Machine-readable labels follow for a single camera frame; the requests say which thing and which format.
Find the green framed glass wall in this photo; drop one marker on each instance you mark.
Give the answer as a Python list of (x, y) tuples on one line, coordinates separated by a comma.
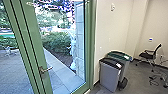
[(90, 40)]

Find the black stool chair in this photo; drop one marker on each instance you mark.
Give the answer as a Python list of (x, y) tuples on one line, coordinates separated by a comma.
[(149, 55)]

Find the grey trash bin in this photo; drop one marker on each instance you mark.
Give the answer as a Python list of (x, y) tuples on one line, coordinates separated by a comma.
[(110, 75)]

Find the small blue wall sign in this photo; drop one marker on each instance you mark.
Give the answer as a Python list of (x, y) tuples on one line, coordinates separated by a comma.
[(150, 39)]

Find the white wall switch plate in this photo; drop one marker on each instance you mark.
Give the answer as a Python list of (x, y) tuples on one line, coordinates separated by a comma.
[(112, 6)]

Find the green framed glass door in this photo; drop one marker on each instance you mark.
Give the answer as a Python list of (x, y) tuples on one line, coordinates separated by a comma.
[(31, 43)]

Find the green hedge shrubs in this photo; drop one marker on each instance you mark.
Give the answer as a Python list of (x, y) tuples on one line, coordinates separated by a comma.
[(56, 41)]

